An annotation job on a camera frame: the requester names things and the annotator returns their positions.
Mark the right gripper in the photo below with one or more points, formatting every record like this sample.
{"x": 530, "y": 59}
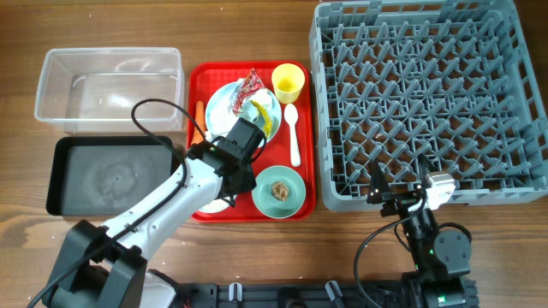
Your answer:
{"x": 398, "y": 202}

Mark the light blue bowl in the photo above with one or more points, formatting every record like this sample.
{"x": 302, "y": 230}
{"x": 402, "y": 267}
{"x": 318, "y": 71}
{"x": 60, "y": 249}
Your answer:
{"x": 216, "y": 206}

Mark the brown food lump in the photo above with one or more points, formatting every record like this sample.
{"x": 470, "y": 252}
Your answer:
{"x": 280, "y": 191}

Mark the teal green bowl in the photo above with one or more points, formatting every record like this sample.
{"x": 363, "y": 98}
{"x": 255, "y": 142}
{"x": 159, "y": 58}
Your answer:
{"x": 271, "y": 206}

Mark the orange carrot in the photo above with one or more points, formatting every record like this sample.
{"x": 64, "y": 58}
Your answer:
{"x": 200, "y": 129}

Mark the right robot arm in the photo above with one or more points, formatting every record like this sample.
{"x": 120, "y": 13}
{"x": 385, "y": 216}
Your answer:
{"x": 441, "y": 252}

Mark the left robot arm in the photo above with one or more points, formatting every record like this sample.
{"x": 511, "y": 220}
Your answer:
{"x": 106, "y": 265}

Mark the grey dishwasher rack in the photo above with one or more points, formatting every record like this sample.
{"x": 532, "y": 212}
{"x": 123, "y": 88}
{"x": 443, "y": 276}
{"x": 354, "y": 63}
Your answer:
{"x": 448, "y": 80}

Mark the yellow wrapper strip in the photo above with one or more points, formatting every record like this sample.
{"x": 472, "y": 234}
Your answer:
{"x": 264, "y": 117}

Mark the large light blue plate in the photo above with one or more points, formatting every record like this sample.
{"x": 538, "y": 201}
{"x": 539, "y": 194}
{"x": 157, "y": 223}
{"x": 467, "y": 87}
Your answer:
{"x": 216, "y": 101}

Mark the white plastic spoon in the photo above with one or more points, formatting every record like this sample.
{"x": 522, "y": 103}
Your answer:
{"x": 291, "y": 117}

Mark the crumpled white tissue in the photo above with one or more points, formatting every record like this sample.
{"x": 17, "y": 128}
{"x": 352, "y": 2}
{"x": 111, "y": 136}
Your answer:
{"x": 248, "y": 112}

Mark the red serving tray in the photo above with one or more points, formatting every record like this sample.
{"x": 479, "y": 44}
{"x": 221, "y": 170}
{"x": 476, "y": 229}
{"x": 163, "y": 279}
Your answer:
{"x": 205, "y": 80}

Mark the red foil wrapper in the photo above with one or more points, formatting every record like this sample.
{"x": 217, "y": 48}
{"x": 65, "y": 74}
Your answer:
{"x": 249, "y": 85}

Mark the yellow plastic cup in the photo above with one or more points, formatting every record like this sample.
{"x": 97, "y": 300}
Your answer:
{"x": 288, "y": 80}

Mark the black plastic tray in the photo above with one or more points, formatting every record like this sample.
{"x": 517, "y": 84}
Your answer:
{"x": 105, "y": 175}

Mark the clear plastic bin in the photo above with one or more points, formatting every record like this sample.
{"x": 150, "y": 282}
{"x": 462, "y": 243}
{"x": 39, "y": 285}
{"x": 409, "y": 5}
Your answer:
{"x": 101, "y": 90}

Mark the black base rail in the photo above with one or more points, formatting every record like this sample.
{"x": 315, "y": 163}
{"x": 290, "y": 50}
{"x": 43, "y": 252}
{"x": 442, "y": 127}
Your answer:
{"x": 331, "y": 294}

